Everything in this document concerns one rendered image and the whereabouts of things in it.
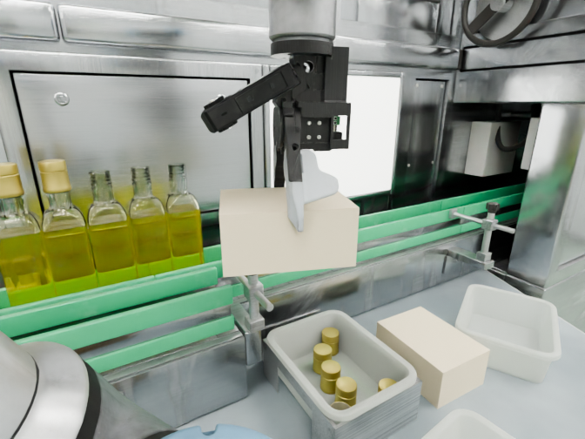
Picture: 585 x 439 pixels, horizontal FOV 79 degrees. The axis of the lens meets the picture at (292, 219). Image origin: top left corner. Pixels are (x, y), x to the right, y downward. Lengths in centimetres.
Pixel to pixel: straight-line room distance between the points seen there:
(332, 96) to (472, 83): 86
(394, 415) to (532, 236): 72
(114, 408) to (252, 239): 21
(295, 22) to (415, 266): 72
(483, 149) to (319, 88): 99
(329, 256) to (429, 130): 87
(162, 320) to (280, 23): 42
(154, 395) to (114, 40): 59
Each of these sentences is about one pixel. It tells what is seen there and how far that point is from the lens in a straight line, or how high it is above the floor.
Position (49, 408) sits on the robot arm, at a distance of 24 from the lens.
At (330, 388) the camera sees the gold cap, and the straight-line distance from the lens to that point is 67.
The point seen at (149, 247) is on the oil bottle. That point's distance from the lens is 64.
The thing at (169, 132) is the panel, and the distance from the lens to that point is 76.
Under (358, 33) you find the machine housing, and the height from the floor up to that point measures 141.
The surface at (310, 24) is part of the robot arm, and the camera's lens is 41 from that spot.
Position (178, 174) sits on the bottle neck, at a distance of 63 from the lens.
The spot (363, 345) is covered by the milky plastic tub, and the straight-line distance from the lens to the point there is 70.
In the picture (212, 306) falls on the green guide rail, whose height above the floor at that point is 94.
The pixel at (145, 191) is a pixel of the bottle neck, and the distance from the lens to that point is 62.
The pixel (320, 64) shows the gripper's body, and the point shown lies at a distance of 44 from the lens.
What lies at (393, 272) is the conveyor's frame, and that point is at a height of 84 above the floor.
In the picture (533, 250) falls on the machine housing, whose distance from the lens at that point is 120.
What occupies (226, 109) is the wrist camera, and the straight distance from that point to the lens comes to 40.
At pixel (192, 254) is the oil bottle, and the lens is 66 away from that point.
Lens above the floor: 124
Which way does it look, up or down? 18 degrees down
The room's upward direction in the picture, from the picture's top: straight up
